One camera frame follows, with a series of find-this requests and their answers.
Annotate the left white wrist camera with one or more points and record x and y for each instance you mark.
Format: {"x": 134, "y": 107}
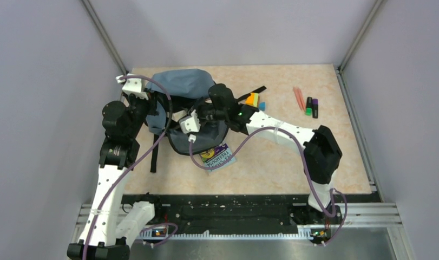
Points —
{"x": 132, "y": 85}

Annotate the coloured sticky note stack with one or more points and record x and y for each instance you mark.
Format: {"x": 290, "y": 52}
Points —
{"x": 254, "y": 100}

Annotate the purple highlighter marker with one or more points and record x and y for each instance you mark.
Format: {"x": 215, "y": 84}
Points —
{"x": 315, "y": 109}

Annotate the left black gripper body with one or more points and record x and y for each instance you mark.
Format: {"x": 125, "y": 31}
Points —
{"x": 141, "y": 106}

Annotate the teal small book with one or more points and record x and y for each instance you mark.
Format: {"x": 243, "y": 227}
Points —
{"x": 217, "y": 157}

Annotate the green highlighter marker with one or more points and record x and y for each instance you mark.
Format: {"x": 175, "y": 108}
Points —
{"x": 308, "y": 109}

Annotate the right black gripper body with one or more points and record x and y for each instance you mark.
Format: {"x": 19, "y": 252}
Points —
{"x": 209, "y": 113}

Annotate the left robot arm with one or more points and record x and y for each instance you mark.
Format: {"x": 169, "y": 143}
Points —
{"x": 104, "y": 235}

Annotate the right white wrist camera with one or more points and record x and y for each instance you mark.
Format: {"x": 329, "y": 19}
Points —
{"x": 190, "y": 125}

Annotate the blue student backpack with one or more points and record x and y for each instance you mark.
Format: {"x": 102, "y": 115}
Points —
{"x": 178, "y": 91}

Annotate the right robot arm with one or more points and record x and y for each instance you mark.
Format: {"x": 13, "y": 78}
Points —
{"x": 318, "y": 148}

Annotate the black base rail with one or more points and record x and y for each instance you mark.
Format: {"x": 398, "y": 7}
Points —
{"x": 236, "y": 214}

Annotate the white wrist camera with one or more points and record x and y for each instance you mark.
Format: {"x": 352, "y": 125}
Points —
{"x": 190, "y": 125}
{"x": 132, "y": 85}

